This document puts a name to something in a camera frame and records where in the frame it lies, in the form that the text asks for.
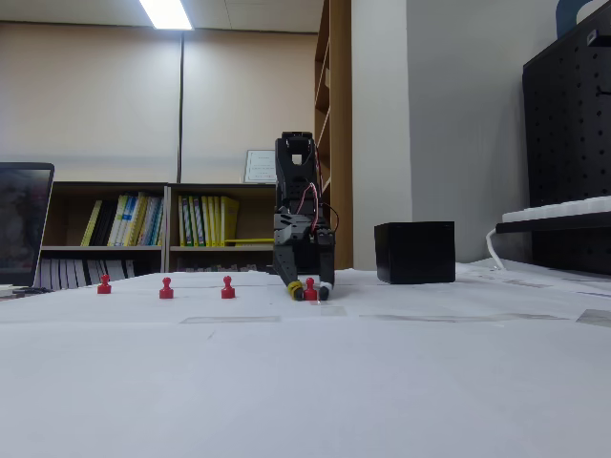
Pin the black square bin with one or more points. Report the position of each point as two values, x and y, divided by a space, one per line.
415 253

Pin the white power strip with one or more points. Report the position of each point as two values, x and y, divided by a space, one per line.
563 207

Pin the dark blue rounded object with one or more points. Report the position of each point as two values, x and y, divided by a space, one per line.
565 14

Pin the blue white spine book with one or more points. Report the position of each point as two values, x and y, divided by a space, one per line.
144 222

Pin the white paper table cover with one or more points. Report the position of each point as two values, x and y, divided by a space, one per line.
305 381

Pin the low wooden bookshelf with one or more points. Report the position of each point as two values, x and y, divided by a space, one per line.
110 186
215 188

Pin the plain yellow binder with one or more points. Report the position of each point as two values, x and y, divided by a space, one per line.
205 222
216 222

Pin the black binder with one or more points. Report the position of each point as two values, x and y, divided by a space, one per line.
104 224

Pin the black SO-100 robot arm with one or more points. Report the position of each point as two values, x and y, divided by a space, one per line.
286 191

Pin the white yellow spine book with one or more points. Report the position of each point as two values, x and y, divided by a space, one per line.
118 222

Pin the red bead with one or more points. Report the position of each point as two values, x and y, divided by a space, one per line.
103 286
228 291
166 291
310 292

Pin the tall wooden shelf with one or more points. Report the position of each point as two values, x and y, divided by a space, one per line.
340 95

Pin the thin yellow folder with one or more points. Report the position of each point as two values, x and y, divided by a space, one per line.
250 240

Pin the wide yellow binder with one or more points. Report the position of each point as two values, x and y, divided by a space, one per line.
230 219

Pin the pale green spine book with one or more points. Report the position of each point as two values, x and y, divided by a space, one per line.
156 222

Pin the framed white notice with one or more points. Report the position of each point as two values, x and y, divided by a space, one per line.
260 167

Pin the yellow binder white label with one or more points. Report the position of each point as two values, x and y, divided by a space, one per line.
195 222
184 222

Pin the laptop with dark screen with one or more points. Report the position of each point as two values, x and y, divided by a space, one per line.
24 224

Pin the slim yellow book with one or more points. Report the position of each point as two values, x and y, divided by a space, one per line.
91 224

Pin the black pegboard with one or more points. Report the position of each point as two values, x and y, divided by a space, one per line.
568 143

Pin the ceiling light panel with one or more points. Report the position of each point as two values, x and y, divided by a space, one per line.
166 14

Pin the black vertical wall conduit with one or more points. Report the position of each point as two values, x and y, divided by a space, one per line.
181 105

